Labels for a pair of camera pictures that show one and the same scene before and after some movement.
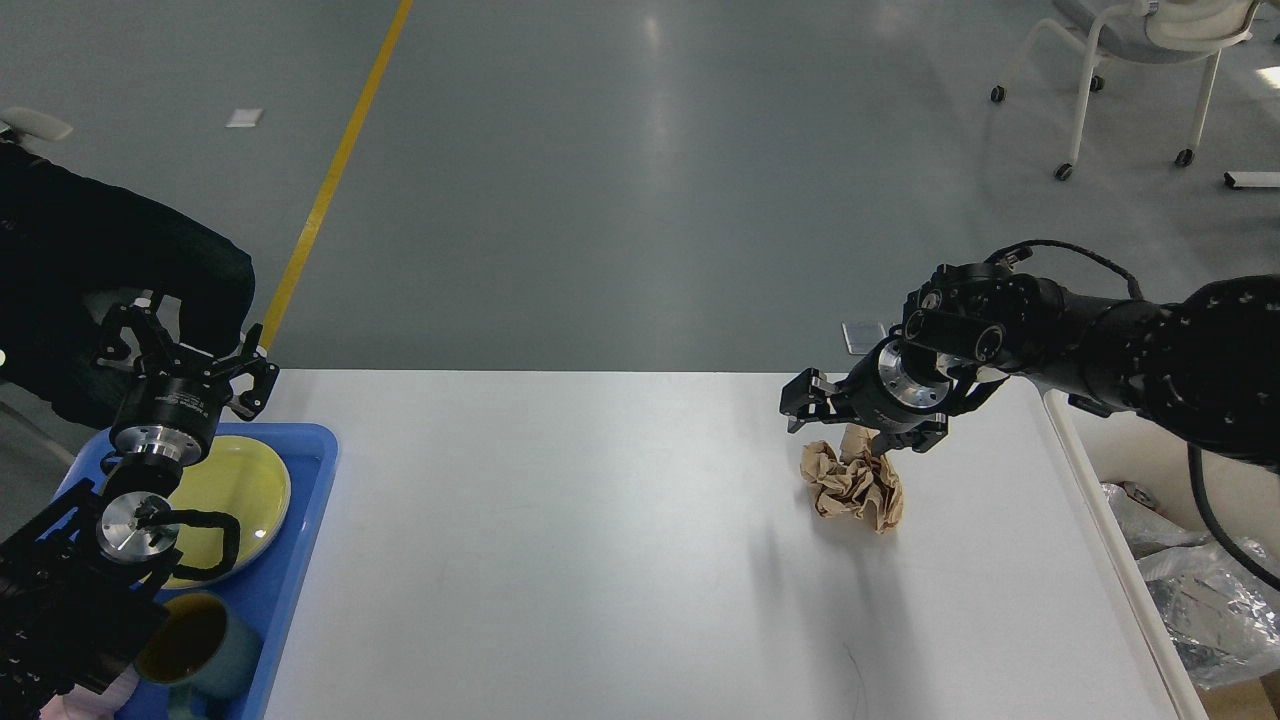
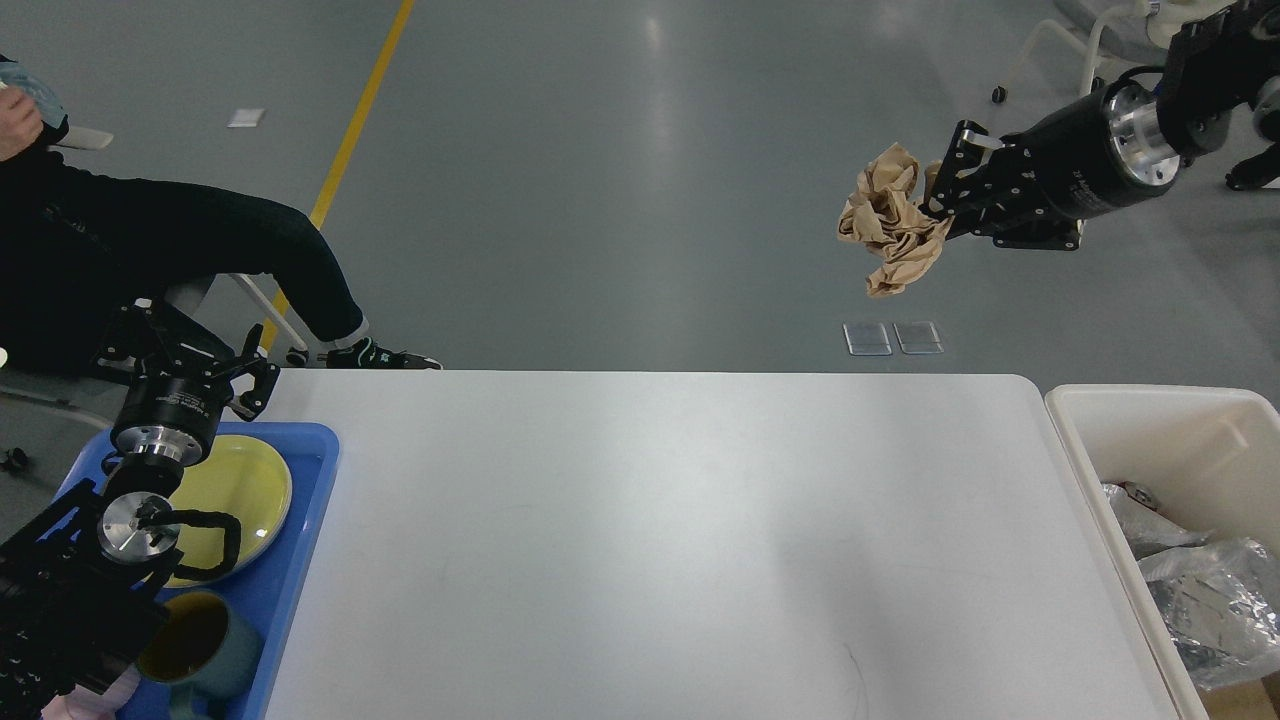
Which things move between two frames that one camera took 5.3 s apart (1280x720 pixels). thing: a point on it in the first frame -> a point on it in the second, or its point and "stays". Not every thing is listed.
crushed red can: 1138,492 stays
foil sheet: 1145,529 stays
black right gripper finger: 921,437 -> 1014,229
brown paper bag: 1252,699 stays
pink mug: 77,703 stays
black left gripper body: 165,419 stays
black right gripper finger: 808,396 -> 963,191
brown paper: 855,480 -> 885,217
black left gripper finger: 137,332 stays
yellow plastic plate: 238,476 stays
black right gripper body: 896,386 -> 1116,147
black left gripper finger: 251,373 stays
